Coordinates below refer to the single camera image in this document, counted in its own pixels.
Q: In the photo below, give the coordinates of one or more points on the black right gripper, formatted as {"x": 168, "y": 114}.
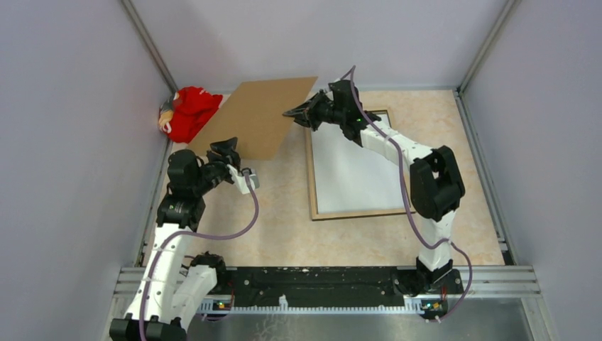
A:
{"x": 309, "y": 107}

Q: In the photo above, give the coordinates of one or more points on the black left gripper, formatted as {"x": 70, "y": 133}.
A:
{"x": 228, "y": 155}

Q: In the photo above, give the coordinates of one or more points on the wooden picture frame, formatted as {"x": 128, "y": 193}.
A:
{"x": 329, "y": 216}

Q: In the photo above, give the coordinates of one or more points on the brown cardboard backing board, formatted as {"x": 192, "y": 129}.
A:
{"x": 253, "y": 113}

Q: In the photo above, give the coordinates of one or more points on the mountain landscape photo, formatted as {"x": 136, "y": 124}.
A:
{"x": 357, "y": 174}

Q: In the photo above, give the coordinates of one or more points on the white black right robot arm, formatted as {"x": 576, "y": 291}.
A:
{"x": 430, "y": 180}

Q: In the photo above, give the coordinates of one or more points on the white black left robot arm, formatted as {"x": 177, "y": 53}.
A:
{"x": 163, "y": 307}

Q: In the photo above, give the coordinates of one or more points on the red crumpled cloth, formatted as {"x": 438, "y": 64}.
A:
{"x": 186, "y": 112}

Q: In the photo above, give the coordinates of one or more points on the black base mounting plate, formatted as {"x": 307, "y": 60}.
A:
{"x": 404, "y": 279}

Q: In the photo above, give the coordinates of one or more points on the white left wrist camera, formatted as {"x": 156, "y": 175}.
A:
{"x": 246, "y": 179}

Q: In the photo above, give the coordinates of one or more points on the aluminium front rail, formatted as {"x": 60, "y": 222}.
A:
{"x": 491, "y": 283}

